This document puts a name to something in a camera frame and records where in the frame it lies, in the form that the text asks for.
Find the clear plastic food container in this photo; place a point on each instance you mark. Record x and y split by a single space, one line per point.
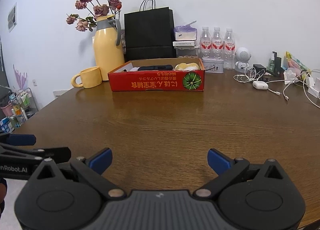
186 49

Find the yellow ceramic mug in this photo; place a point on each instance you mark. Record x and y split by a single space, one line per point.
87 78

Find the black phone stand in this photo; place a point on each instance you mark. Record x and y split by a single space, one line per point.
277 68

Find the red cardboard box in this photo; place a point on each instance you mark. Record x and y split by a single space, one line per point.
127 78

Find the storage cart with items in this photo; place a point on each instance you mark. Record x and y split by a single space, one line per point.
17 107

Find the right water bottle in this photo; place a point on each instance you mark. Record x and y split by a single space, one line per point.
228 49

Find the purple tissue pack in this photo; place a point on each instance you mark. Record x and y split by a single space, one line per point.
185 32

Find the navy blue pouch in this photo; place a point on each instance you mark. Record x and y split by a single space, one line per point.
156 67

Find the plush toy yellow white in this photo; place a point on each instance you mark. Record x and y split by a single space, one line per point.
187 66

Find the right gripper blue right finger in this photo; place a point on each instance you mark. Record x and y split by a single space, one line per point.
219 162

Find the dried pink flower bouquet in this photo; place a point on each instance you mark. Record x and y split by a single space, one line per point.
96 9

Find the white robot figurine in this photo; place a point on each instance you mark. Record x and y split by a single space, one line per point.
242 57

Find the colourful snack packet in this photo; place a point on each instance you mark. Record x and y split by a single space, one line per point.
293 62

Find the person left hand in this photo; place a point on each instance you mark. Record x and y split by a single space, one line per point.
3 193

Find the white wall charger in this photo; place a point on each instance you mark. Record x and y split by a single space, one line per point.
313 86

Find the white earbuds case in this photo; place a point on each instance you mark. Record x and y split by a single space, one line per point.
260 85

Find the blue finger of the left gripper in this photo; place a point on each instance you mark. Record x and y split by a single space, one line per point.
18 139

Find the black paper shopping bag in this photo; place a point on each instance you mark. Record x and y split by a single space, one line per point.
149 32

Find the green hand sanitizer bottle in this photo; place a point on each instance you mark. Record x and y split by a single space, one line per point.
271 63

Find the middle water bottle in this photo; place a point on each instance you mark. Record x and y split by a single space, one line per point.
217 43

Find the yellow thermos jug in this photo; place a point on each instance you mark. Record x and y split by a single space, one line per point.
108 49

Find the black power adapter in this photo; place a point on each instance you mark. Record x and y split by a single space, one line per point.
259 68

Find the small metal tin box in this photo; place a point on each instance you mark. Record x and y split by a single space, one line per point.
213 65

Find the wall poster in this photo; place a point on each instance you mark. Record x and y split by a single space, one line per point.
12 18

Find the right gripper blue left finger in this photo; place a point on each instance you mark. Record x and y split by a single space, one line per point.
100 161

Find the left water bottle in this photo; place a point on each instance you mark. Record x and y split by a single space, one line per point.
205 43

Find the water bottle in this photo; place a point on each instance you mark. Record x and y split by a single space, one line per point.
217 43
228 49
205 43

